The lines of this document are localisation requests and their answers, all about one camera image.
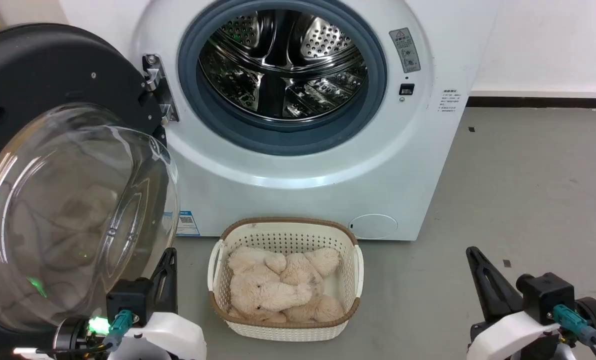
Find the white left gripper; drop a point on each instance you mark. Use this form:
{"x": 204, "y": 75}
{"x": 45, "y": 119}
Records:
{"x": 173, "y": 337}

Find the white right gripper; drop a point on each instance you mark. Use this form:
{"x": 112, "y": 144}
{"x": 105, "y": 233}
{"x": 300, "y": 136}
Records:
{"x": 508, "y": 337}

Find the washer door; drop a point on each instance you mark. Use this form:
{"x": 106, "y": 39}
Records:
{"x": 43, "y": 65}

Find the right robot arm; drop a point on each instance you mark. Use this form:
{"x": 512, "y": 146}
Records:
{"x": 595, "y": 320}

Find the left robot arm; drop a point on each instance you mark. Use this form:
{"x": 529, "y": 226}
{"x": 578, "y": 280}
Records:
{"x": 70, "y": 337}

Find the white front-load washing machine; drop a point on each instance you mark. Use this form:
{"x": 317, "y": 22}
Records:
{"x": 303, "y": 200}

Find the metal door hinge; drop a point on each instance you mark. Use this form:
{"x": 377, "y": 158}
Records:
{"x": 154, "y": 75}

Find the black door latch slot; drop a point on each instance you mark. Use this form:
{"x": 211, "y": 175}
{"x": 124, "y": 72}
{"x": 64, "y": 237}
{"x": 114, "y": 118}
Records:
{"x": 406, "y": 89}

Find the blue white energy sticker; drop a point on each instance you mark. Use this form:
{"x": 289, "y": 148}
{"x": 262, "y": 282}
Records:
{"x": 187, "y": 223}

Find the beige plush teddy bear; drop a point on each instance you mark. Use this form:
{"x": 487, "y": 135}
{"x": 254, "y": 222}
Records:
{"x": 273, "y": 290}

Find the white plastic laundry basket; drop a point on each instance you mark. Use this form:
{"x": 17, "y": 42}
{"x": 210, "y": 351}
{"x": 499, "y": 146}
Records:
{"x": 288, "y": 232}

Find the round white filter cover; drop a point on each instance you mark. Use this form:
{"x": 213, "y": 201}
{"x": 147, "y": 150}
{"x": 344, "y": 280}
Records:
{"x": 373, "y": 226}

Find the small printed text label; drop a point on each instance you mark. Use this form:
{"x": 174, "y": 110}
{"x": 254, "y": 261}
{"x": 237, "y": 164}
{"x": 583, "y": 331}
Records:
{"x": 449, "y": 100}

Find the stainless steel drum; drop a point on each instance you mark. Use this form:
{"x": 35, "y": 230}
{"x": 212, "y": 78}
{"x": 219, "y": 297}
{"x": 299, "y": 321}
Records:
{"x": 283, "y": 65}

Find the grey warning sticker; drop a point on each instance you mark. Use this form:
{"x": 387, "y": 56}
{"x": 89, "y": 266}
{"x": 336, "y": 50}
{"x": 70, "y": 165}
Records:
{"x": 405, "y": 50}

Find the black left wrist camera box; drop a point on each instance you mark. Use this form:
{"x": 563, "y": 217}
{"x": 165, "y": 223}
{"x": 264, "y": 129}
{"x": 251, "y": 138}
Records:
{"x": 130, "y": 297}

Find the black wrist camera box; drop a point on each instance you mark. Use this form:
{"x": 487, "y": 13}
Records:
{"x": 130, "y": 297}
{"x": 545, "y": 295}

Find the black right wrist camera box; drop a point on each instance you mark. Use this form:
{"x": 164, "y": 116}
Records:
{"x": 545, "y": 295}

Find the black wall baseboard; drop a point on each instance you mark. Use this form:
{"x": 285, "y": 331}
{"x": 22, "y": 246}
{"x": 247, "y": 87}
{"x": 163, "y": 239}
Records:
{"x": 543, "y": 102}

